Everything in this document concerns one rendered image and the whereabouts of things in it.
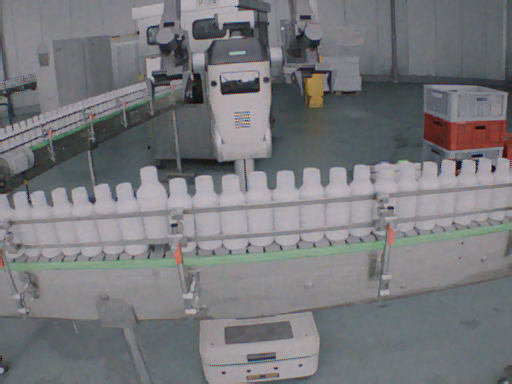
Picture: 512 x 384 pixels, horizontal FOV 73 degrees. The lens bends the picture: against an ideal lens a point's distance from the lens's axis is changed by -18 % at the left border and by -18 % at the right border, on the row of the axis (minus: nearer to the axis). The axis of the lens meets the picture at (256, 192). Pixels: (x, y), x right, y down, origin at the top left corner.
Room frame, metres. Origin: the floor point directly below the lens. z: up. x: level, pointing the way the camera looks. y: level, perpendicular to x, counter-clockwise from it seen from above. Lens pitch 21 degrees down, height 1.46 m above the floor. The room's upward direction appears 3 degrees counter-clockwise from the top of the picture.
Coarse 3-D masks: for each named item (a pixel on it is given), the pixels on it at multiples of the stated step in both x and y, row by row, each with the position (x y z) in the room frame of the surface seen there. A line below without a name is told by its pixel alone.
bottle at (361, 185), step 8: (360, 168) 0.88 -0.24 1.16; (368, 168) 0.86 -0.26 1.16; (360, 176) 0.85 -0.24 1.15; (368, 176) 0.86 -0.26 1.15; (352, 184) 0.86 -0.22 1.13; (360, 184) 0.85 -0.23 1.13; (368, 184) 0.85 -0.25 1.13; (352, 192) 0.85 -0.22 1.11; (360, 192) 0.84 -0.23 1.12; (368, 192) 0.84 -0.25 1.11; (368, 200) 0.84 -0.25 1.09; (352, 208) 0.85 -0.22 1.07; (360, 208) 0.84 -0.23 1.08; (368, 208) 0.84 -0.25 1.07; (352, 216) 0.85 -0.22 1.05; (360, 216) 0.84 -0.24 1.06; (368, 216) 0.84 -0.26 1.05; (352, 232) 0.85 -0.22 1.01; (360, 232) 0.84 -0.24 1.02; (368, 232) 0.84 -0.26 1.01
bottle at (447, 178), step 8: (448, 160) 0.89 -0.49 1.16; (448, 168) 0.86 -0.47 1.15; (440, 176) 0.88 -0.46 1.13; (448, 176) 0.86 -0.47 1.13; (440, 184) 0.86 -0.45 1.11; (448, 184) 0.85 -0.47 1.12; (456, 184) 0.85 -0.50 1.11; (456, 192) 0.85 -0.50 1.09; (440, 200) 0.86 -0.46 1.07; (448, 200) 0.85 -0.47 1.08; (440, 208) 0.86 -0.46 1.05; (448, 208) 0.85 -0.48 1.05; (440, 224) 0.85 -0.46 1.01; (448, 224) 0.85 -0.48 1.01
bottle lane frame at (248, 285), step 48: (384, 240) 0.82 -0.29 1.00; (432, 240) 0.82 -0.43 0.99; (480, 240) 0.82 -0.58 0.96; (0, 288) 0.77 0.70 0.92; (48, 288) 0.78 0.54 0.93; (96, 288) 0.78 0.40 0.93; (144, 288) 0.79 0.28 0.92; (240, 288) 0.80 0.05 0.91; (288, 288) 0.80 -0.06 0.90; (336, 288) 0.81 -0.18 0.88; (432, 288) 0.82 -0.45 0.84
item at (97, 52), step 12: (96, 36) 7.22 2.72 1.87; (108, 36) 7.60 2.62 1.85; (84, 48) 6.90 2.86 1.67; (96, 48) 7.19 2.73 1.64; (108, 48) 7.57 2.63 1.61; (84, 60) 6.91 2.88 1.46; (96, 60) 7.16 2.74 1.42; (108, 60) 7.54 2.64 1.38; (96, 72) 7.13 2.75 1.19; (108, 72) 7.50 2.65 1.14; (96, 84) 7.09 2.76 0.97; (108, 84) 7.47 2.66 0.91
